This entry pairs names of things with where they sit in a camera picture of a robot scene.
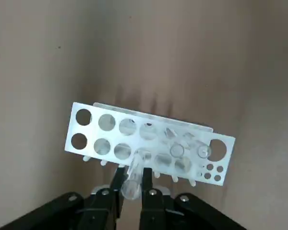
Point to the white test tube rack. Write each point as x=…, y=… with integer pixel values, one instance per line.
x=114, y=136

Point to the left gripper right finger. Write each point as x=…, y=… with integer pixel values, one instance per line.
x=158, y=210

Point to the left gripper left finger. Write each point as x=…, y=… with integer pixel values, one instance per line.
x=98, y=210

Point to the clear test tube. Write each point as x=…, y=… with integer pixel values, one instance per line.
x=132, y=182
x=177, y=150
x=204, y=151

